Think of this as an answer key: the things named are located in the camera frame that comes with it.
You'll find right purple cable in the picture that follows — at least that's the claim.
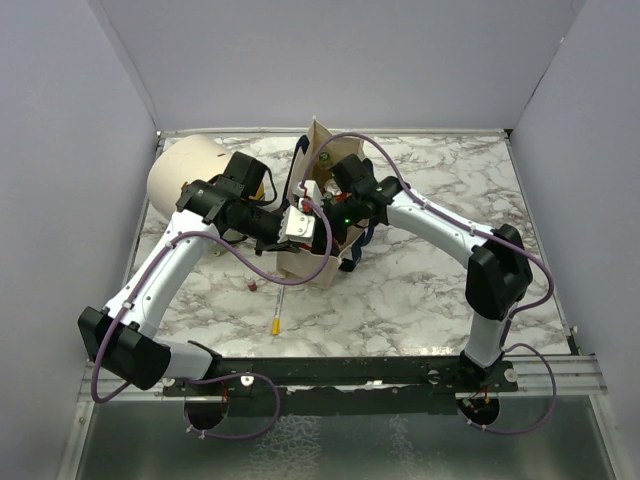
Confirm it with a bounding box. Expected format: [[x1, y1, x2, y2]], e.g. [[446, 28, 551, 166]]
[[299, 131, 559, 436]]

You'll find purple cable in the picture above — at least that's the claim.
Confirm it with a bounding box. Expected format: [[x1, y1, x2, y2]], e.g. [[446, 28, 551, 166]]
[[299, 131, 559, 436], [90, 201, 333, 441]]

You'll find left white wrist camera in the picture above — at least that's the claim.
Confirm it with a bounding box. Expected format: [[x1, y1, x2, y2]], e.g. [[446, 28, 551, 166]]
[[278, 206, 316, 245]]

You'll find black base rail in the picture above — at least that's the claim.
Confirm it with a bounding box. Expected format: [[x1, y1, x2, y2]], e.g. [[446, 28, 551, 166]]
[[163, 355, 517, 417]]

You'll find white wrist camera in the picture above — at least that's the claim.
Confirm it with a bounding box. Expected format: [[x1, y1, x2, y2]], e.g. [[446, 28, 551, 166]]
[[293, 180, 323, 213], [278, 206, 316, 245]]

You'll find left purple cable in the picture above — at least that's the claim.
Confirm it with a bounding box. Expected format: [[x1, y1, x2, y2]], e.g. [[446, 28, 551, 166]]
[[90, 201, 333, 441]]

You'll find yellow white marker pen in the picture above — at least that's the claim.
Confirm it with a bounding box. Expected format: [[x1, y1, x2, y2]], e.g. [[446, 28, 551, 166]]
[[271, 285, 286, 336]]

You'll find cream canvas tote bag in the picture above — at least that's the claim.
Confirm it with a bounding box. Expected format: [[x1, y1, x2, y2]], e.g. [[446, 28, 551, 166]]
[[276, 119, 375, 288]]

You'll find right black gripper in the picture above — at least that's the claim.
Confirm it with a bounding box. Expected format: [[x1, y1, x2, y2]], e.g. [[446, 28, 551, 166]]
[[309, 195, 362, 263]]

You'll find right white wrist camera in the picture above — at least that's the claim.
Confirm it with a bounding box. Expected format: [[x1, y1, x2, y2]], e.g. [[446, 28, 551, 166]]
[[293, 180, 323, 213]]

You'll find clear glass bottle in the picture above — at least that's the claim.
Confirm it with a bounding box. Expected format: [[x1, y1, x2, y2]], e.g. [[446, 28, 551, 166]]
[[317, 151, 333, 170]]

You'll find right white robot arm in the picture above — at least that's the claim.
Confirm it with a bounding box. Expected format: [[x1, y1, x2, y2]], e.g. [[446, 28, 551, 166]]
[[325, 154, 533, 391]]

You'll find red cola can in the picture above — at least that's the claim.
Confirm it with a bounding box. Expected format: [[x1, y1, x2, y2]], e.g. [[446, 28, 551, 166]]
[[324, 180, 342, 197]]

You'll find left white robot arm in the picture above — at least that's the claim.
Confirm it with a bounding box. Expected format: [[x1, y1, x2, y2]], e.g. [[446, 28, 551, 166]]
[[78, 152, 316, 395]]

